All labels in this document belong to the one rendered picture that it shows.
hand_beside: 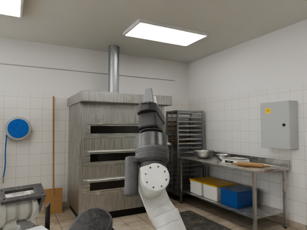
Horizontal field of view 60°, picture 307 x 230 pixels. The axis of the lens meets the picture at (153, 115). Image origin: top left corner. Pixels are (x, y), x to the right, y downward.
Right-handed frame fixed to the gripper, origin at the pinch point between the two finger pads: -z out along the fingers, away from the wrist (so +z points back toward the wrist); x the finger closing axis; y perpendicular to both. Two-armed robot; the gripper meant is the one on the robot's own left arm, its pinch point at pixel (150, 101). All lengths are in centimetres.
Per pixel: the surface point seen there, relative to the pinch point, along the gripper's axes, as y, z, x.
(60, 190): 268, -56, -344
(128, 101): 119, -172, -280
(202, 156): 25, -112, -415
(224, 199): -5, -30, -391
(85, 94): 168, -167, -232
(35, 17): 209, -254, -151
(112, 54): 158, -286, -292
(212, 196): 14, -39, -410
